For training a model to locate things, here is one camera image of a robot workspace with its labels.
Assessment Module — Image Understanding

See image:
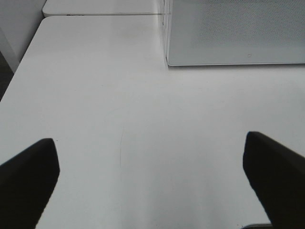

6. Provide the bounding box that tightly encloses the white microwave oven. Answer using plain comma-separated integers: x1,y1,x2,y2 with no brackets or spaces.
156,0,170,63

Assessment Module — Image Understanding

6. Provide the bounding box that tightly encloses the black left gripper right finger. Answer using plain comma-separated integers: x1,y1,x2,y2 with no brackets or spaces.
243,132,305,229

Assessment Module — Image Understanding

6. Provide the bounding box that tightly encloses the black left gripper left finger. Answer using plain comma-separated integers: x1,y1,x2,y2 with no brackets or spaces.
0,138,60,229

